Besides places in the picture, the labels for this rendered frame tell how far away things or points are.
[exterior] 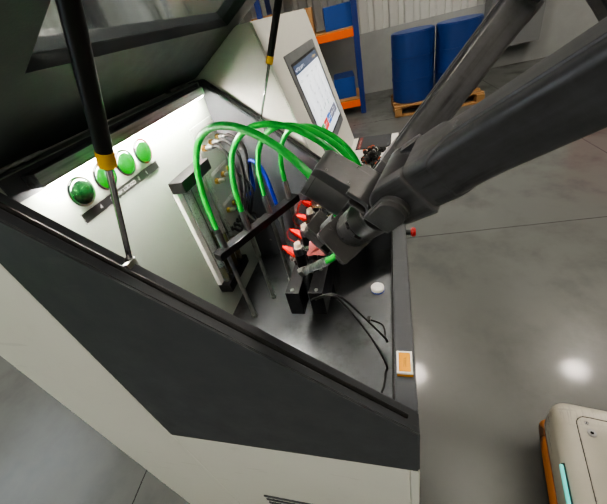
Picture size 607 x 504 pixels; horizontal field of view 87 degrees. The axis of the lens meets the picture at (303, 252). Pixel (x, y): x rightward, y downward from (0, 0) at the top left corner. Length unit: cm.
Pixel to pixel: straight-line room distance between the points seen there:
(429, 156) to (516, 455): 151
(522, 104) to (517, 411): 160
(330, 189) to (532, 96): 22
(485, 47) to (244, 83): 63
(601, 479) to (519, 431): 39
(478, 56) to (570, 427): 121
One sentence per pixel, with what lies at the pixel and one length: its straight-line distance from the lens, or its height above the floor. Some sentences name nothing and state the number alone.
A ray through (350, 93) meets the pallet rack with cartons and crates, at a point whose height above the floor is 29.
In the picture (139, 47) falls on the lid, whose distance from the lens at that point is 65.
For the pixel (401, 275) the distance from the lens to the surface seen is 88.
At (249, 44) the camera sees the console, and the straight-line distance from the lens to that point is 102.
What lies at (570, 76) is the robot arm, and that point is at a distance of 28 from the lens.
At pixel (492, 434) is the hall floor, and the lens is 173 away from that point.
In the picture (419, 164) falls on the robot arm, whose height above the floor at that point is 141.
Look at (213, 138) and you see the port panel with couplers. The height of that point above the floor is 130.
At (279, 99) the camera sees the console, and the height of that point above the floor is 136.
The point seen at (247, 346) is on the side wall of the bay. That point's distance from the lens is 50.
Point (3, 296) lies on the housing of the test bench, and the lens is 72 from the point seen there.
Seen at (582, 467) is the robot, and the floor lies 28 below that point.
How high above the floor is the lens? 154
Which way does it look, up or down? 36 degrees down
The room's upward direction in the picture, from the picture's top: 15 degrees counter-clockwise
